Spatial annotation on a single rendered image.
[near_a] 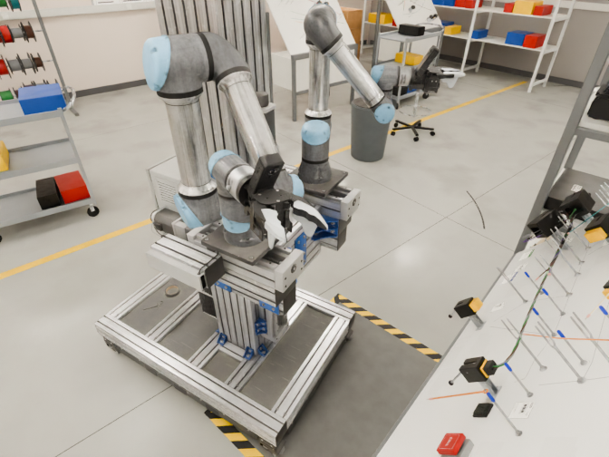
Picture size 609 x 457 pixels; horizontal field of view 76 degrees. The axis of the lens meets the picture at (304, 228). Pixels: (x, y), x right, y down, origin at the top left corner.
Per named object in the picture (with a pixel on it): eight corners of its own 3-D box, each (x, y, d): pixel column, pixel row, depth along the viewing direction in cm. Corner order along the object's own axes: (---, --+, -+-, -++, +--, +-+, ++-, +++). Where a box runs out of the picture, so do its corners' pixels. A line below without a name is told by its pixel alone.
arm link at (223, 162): (237, 174, 97) (234, 142, 92) (258, 194, 90) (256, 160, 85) (208, 183, 93) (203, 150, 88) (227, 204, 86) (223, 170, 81)
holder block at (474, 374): (476, 371, 98) (466, 358, 98) (494, 369, 93) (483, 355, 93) (468, 383, 95) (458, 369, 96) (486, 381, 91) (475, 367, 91)
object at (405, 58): (397, 111, 581) (408, 31, 517) (371, 102, 611) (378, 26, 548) (433, 97, 635) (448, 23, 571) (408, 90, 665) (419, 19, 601)
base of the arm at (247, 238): (215, 238, 134) (210, 214, 128) (242, 217, 144) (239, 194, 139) (249, 252, 128) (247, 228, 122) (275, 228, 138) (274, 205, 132)
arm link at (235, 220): (271, 224, 99) (268, 187, 92) (230, 239, 94) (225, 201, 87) (256, 210, 104) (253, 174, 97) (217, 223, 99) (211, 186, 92)
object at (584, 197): (615, 209, 142) (590, 179, 143) (605, 231, 132) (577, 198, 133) (596, 218, 147) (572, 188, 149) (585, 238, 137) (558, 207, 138)
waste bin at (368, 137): (345, 162, 441) (349, 108, 404) (349, 146, 477) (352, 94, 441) (386, 165, 434) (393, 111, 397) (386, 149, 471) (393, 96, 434)
